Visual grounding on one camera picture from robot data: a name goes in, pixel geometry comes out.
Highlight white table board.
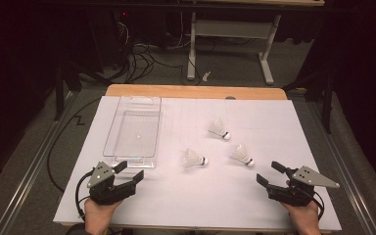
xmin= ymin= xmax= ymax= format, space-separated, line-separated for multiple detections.
xmin=52 ymin=95 xmax=343 ymax=233

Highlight white hanging cables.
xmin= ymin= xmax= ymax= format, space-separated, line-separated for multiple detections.
xmin=117 ymin=21 xmax=131 ymax=52

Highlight white feather shuttlecock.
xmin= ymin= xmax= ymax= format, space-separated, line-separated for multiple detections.
xmin=229 ymin=143 xmax=256 ymax=168
xmin=208 ymin=117 xmax=231 ymax=141
xmin=182 ymin=148 xmax=210 ymax=169

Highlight white-framed desk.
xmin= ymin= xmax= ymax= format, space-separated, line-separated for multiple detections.
xmin=180 ymin=0 xmax=326 ymax=86

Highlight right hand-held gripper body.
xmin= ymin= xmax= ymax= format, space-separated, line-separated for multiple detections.
xmin=265 ymin=165 xmax=341 ymax=208

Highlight black stand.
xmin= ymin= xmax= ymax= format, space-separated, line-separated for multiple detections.
xmin=282 ymin=70 xmax=336 ymax=135
xmin=53 ymin=60 xmax=83 ymax=121

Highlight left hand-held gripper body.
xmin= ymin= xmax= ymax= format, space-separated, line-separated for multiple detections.
xmin=86 ymin=161 xmax=137 ymax=207

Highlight clear plastic box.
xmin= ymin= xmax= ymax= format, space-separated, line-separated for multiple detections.
xmin=102 ymin=95 xmax=163 ymax=169

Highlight person's right hand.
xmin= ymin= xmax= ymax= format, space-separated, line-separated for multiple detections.
xmin=279 ymin=179 xmax=323 ymax=235

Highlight right hand-held gripper cable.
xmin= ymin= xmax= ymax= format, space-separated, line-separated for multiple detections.
xmin=309 ymin=190 xmax=325 ymax=221

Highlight metal floor rail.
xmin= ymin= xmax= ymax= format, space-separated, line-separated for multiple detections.
xmin=307 ymin=100 xmax=376 ymax=235
xmin=0 ymin=91 xmax=81 ymax=235

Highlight left hand-held gripper cable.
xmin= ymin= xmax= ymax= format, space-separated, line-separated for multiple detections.
xmin=74 ymin=169 xmax=96 ymax=221

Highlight long black floor cable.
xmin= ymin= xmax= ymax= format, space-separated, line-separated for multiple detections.
xmin=46 ymin=97 xmax=103 ymax=194

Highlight person's left hand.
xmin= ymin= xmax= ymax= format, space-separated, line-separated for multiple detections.
xmin=83 ymin=198 xmax=123 ymax=235

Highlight hand-held gripper cable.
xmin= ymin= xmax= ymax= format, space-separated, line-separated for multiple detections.
xmin=309 ymin=190 xmax=325 ymax=221
xmin=74 ymin=169 xmax=96 ymax=221

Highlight black cable bundle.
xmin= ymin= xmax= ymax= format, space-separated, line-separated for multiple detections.
xmin=109 ymin=42 xmax=185 ymax=85

